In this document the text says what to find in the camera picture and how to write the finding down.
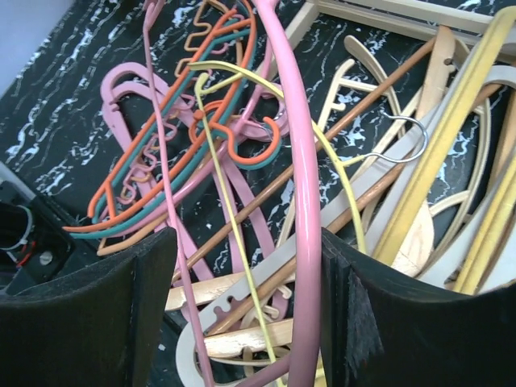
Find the yellow metal hanger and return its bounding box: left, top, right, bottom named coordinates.
left=187, top=60, right=368, bottom=387

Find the beige flat hanger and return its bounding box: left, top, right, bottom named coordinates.
left=176, top=68, right=495, bottom=386

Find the orange plastic hanger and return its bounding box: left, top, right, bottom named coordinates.
left=67, top=2, right=284, bottom=239

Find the teal wire hanger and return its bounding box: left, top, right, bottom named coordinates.
left=78, top=15, right=279, bottom=241

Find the silver hook wire hanger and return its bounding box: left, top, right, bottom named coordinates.
left=341, top=110, right=430, bottom=166

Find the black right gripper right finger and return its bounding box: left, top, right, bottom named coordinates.
left=321, top=231, right=515, bottom=386

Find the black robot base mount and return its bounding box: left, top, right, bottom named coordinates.
left=1, top=164, right=88, bottom=295

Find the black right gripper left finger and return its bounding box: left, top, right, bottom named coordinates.
left=1, top=228, right=177, bottom=386

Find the thick pink plastic hanger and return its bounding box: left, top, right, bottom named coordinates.
left=97, top=62, right=288, bottom=321

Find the light wooden clothes rack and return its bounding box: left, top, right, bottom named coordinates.
left=265, top=0, right=516, bottom=81

